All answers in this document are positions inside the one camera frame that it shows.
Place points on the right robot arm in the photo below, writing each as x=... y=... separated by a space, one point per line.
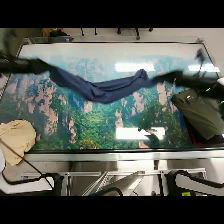
x=200 y=83

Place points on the black office chair base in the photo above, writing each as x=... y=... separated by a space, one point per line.
x=137 y=32

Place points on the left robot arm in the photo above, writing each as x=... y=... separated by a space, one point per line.
x=20 y=65

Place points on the blue T-shirt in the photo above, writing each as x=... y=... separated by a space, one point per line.
x=103 y=90

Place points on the silver frame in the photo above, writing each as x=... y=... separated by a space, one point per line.
x=100 y=160

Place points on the beige garment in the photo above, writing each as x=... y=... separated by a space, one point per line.
x=16 y=138

